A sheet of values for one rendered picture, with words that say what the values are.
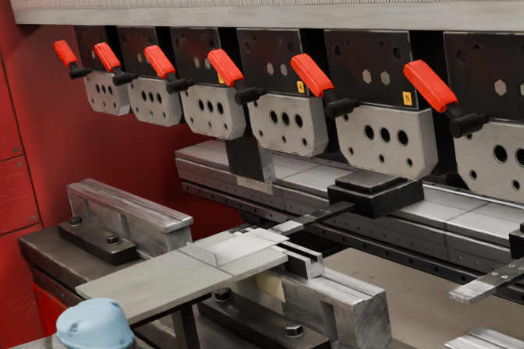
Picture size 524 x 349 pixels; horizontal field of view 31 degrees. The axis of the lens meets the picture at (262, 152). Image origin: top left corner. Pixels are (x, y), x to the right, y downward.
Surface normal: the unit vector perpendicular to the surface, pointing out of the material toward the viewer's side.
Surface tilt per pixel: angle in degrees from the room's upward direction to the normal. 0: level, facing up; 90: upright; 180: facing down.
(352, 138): 90
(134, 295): 0
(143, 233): 90
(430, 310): 0
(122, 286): 0
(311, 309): 90
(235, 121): 90
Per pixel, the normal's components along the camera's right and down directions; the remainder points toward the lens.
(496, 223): -0.17, -0.95
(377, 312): 0.53, 0.12
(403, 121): -0.83, 0.27
